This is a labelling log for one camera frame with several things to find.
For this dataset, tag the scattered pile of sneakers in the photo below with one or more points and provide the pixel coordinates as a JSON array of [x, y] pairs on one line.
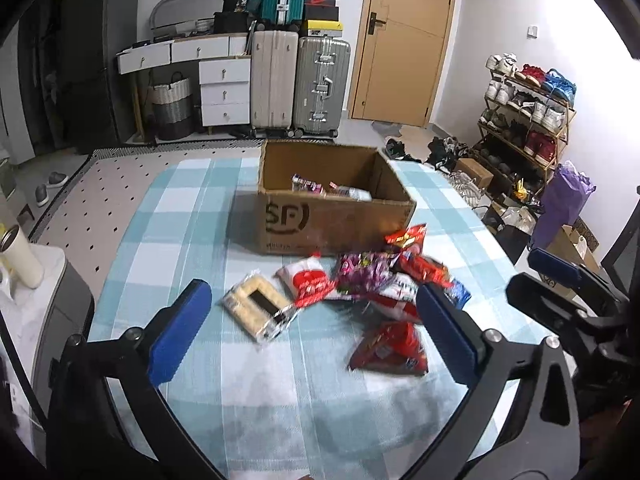
[[445, 152]]

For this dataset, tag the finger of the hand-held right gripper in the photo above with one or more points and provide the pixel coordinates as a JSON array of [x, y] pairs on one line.
[[552, 266], [535, 297]]

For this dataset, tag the dark shoe box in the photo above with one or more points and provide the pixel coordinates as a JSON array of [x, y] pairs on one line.
[[321, 13]]

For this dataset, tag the beige suitcase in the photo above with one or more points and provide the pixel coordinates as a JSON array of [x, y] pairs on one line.
[[274, 80]]

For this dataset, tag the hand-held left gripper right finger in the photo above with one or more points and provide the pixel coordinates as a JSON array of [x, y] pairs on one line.
[[445, 335]]

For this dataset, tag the red snack bag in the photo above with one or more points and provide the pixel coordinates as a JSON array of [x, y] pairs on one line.
[[392, 350]]

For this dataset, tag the grey folded chair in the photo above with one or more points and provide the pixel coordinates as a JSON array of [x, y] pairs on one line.
[[185, 7]]

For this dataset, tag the small packets in box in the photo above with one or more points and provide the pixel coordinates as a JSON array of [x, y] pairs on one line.
[[330, 189]]

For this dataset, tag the pair of grey slippers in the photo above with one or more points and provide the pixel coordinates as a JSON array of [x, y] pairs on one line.
[[50, 187]]

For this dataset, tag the purple snack bag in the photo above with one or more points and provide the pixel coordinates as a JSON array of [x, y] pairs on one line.
[[364, 271]]

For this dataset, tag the brown cardboard box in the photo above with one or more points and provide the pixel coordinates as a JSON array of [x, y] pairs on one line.
[[320, 210]]

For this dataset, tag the rows of assorted shoes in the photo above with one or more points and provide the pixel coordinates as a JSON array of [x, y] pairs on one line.
[[540, 110]]

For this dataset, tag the white drawer dresser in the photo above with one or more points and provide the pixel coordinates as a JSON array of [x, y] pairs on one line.
[[222, 90]]

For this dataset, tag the red yellow snack packet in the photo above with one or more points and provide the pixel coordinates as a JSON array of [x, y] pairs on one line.
[[407, 238]]

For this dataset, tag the white tumbler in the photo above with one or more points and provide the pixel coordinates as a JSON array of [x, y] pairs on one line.
[[22, 260]]

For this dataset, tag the cream wafer packet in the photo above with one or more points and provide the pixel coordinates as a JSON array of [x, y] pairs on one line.
[[256, 306]]

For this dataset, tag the grey white side cabinet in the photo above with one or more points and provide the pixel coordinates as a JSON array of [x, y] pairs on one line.
[[65, 305]]

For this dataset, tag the dark printed box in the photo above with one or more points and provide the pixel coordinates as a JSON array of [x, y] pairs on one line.
[[236, 0]]

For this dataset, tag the blue snack packet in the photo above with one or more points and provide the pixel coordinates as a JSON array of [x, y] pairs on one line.
[[458, 293]]

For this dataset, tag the wooden shoe rack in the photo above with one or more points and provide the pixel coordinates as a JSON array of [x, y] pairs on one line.
[[562, 132]]

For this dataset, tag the open cardboard carton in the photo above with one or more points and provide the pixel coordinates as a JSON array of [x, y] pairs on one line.
[[570, 247]]

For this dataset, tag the silver suitcase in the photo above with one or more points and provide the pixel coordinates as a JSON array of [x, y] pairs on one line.
[[320, 85]]

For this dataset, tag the white light switch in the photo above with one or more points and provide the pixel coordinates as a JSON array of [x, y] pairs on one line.
[[532, 31]]

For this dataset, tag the dark refrigerator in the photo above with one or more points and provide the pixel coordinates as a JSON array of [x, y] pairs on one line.
[[85, 70]]

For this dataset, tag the woven laundry basket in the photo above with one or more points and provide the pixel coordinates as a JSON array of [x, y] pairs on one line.
[[171, 107]]

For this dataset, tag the small brown carton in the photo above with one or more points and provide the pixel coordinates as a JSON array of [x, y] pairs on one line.
[[475, 172]]

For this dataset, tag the beige dotted rug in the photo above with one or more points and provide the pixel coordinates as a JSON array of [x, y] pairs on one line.
[[100, 220]]

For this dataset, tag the wooden door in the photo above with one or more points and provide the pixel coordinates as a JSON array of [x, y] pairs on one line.
[[400, 60]]

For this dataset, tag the large white red snack packet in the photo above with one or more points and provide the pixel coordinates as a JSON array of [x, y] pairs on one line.
[[397, 302]]

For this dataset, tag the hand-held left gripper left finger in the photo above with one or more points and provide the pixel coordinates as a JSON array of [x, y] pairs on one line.
[[180, 332]]

